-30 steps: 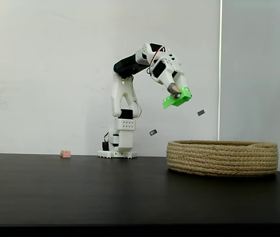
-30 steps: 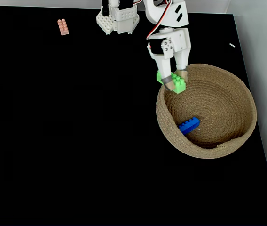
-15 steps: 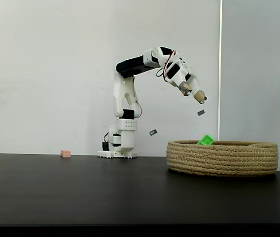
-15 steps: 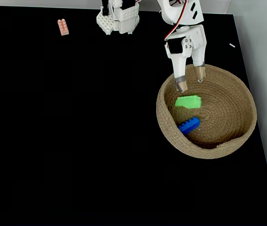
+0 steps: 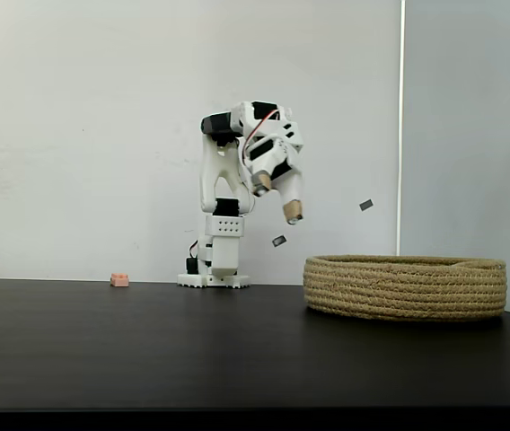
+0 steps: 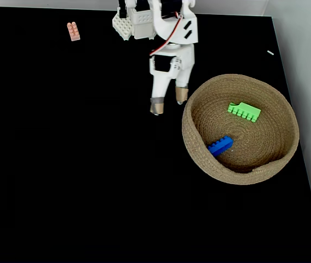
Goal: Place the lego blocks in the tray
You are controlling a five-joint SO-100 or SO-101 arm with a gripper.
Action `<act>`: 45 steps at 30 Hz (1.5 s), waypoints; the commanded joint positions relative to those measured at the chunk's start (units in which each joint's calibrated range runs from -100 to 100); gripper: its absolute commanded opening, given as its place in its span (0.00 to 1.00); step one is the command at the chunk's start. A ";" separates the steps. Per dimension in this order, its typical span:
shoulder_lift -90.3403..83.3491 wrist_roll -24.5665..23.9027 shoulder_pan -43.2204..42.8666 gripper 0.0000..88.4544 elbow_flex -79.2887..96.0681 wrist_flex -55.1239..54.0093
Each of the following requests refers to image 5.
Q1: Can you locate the red white black servo cable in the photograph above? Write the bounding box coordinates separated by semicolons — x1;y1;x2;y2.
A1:
240;110;282;172

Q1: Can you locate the woven rope basket tray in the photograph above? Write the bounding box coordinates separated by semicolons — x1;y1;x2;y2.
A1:
303;254;507;322

